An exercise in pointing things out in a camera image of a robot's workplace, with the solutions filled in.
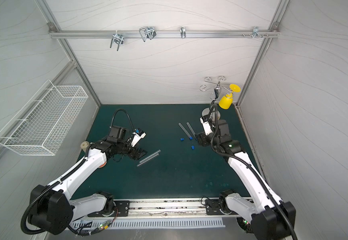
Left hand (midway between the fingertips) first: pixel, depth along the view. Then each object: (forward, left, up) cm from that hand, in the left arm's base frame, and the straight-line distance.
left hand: (139, 148), depth 81 cm
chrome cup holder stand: (+36, -47, -8) cm, 60 cm away
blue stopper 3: (+8, -31, -13) cm, 34 cm away
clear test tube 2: (+22, -25, -12) cm, 36 cm away
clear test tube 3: (+1, -4, -11) cm, 12 cm away
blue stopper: (+15, -30, -13) cm, 36 cm away
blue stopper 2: (+14, -24, -11) cm, 30 cm away
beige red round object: (-17, +7, +19) cm, 27 cm away
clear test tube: (+22, -30, -12) cm, 39 cm away
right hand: (+6, -35, +8) cm, 37 cm away
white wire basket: (+1, +43, +18) cm, 46 cm away
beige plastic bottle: (+2, +33, -2) cm, 33 cm away
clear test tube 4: (-1, -3, -13) cm, 13 cm away
